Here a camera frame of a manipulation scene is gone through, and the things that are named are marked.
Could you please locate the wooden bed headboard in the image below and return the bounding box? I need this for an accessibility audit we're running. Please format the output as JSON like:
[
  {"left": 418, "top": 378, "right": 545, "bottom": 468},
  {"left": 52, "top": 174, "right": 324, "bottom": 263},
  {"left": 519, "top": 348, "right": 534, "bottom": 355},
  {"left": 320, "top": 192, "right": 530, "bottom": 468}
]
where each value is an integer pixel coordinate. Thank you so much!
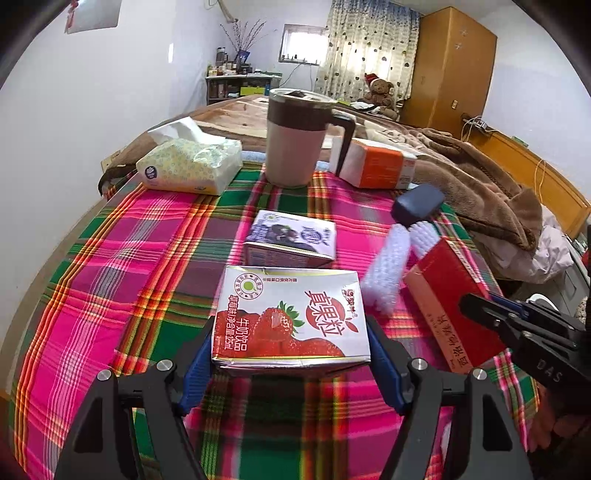
[{"left": 471, "top": 131, "right": 591, "bottom": 238}]

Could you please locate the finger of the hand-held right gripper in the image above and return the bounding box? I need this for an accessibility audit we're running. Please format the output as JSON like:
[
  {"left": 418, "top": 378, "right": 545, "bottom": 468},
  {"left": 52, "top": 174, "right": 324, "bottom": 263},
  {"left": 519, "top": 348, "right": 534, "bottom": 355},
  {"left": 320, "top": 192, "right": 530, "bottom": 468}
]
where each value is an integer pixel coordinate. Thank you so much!
[
  {"left": 459, "top": 293, "right": 533, "bottom": 348},
  {"left": 489, "top": 294, "right": 544, "bottom": 320}
]

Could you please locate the small window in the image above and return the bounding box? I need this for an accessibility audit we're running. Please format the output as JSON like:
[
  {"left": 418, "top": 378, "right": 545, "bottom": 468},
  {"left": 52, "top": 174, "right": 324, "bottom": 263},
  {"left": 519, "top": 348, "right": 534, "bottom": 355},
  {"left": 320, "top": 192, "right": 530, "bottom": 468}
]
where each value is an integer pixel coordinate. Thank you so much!
[{"left": 279, "top": 25, "right": 326, "bottom": 65}]

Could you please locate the beige mug with brown lid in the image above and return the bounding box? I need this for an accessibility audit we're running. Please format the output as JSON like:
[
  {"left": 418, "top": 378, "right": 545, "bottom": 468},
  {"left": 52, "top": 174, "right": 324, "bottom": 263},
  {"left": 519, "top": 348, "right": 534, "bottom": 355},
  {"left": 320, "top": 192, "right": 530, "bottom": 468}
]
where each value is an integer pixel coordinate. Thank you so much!
[{"left": 264, "top": 88, "right": 357, "bottom": 188}]

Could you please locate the wall mirror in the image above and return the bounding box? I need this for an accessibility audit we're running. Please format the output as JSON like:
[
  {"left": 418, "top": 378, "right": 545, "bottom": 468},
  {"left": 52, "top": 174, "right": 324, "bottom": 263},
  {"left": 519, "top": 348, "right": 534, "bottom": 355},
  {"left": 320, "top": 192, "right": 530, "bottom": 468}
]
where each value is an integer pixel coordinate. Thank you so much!
[{"left": 65, "top": 0, "right": 123, "bottom": 35}]

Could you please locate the brown fleece blanket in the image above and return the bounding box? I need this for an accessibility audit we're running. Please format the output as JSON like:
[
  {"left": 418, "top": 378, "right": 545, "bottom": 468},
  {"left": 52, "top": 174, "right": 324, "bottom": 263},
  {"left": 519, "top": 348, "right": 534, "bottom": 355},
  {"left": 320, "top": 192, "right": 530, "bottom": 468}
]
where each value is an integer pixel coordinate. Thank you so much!
[{"left": 99, "top": 95, "right": 543, "bottom": 252}]

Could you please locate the patterned window curtain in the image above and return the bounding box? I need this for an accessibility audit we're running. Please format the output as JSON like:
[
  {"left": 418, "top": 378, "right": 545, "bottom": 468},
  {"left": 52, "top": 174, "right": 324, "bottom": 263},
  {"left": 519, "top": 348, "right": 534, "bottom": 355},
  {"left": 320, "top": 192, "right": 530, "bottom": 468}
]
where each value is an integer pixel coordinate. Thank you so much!
[{"left": 314, "top": 0, "right": 421, "bottom": 109}]

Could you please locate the red cardboard box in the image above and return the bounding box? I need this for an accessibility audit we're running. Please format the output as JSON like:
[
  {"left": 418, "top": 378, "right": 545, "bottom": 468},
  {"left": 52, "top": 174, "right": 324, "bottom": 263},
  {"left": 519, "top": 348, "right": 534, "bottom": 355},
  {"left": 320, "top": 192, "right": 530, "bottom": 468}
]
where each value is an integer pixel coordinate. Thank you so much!
[{"left": 404, "top": 237, "right": 509, "bottom": 374}]

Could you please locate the wooden wardrobe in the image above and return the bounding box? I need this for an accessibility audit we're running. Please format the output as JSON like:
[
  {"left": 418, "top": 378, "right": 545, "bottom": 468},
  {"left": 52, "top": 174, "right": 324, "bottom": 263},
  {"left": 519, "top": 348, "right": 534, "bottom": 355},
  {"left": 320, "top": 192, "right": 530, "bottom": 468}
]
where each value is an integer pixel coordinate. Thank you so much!
[{"left": 399, "top": 7, "right": 498, "bottom": 134}]

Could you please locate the dark blue glasses case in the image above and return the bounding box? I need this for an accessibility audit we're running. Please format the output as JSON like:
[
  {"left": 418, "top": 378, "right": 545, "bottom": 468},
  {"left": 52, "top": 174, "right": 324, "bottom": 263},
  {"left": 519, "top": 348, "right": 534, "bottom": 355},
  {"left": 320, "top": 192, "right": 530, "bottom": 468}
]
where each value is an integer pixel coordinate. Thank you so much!
[{"left": 392, "top": 185, "right": 445, "bottom": 227}]

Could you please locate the white bubble wrap roll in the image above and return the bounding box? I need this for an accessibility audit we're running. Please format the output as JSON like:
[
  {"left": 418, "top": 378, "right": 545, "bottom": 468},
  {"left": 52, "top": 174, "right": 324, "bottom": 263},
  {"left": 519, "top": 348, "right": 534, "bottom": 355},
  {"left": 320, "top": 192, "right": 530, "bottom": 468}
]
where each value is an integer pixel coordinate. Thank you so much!
[{"left": 362, "top": 220, "right": 437, "bottom": 315}]

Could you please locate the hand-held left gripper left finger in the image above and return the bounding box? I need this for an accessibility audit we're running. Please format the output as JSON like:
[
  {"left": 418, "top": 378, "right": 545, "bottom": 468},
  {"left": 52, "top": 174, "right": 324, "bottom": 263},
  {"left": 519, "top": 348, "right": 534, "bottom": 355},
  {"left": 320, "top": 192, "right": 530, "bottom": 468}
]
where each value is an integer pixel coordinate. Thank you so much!
[{"left": 54, "top": 318, "right": 218, "bottom": 480}]

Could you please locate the plaid tablecloth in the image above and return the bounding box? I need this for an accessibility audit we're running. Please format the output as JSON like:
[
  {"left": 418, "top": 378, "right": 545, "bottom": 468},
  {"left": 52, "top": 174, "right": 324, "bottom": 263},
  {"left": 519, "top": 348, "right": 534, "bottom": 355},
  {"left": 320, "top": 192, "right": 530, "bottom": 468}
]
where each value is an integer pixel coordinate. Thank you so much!
[{"left": 9, "top": 150, "right": 541, "bottom": 480}]

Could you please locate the power strip with cables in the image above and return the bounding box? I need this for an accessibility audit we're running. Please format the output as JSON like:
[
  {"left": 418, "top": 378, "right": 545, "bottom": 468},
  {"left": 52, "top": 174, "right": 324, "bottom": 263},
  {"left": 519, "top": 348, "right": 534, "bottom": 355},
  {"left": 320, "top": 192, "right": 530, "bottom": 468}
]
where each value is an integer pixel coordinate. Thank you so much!
[{"left": 464, "top": 117, "right": 497, "bottom": 136}]

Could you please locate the brown teddy bear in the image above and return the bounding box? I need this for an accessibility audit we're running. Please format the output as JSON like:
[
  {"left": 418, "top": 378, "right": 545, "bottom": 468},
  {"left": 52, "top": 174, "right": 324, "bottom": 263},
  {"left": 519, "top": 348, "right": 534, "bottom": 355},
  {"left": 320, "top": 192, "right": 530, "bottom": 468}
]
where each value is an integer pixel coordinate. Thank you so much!
[{"left": 362, "top": 73, "right": 399, "bottom": 118}]

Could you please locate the blueberry milk carton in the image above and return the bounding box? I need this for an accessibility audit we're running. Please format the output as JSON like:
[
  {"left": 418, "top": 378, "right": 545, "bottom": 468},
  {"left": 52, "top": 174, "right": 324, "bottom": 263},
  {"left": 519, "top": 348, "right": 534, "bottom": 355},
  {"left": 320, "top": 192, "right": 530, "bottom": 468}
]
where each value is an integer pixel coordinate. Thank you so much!
[{"left": 243, "top": 210, "right": 337, "bottom": 269}]

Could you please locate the tissue pack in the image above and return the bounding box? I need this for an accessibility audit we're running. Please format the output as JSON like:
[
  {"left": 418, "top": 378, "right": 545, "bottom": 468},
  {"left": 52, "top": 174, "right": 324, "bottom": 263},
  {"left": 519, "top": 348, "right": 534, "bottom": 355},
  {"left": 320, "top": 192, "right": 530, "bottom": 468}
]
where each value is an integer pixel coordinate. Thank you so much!
[{"left": 136, "top": 116, "right": 243, "bottom": 197}]

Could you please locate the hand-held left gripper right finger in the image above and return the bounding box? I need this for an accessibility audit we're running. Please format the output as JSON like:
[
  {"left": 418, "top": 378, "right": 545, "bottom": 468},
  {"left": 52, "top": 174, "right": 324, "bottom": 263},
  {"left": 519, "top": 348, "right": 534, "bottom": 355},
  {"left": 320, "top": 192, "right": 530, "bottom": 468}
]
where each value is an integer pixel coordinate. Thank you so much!
[{"left": 366, "top": 315, "right": 531, "bottom": 480}]

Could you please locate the vase of bare branches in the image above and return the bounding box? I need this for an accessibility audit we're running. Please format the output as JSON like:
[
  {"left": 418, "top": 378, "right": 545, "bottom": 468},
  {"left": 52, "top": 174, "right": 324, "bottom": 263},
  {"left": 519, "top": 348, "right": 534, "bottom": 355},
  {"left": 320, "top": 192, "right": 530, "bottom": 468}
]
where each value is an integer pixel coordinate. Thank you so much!
[{"left": 221, "top": 21, "right": 278, "bottom": 65}]

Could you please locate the orange and white box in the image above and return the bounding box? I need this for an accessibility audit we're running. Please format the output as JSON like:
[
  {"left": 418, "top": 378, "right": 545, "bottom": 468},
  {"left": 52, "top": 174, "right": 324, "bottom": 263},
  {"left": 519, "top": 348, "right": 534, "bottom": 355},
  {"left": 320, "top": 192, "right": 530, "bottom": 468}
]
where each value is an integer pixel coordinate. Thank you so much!
[{"left": 329, "top": 138, "right": 419, "bottom": 190}]

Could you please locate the pale pink bedding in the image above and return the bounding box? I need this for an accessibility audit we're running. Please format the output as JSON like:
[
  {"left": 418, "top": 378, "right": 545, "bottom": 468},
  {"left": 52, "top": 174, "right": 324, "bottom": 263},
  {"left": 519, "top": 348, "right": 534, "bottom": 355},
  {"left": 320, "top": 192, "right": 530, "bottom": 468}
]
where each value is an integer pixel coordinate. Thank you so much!
[{"left": 489, "top": 212, "right": 583, "bottom": 282}]

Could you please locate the cluttered desk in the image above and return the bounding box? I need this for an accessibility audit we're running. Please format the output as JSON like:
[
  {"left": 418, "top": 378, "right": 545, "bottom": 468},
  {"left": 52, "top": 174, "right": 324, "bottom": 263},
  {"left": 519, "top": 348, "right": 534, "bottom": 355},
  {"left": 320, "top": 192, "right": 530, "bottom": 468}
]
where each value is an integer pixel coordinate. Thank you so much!
[{"left": 205, "top": 71, "right": 278, "bottom": 104}]

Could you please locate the strawberry milk carton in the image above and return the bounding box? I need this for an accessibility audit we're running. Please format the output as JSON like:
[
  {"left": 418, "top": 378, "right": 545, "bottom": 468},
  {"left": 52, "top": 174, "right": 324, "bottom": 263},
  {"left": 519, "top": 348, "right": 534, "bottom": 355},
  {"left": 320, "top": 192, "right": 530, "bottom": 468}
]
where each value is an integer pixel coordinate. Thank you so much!
[{"left": 211, "top": 264, "right": 372, "bottom": 370}]

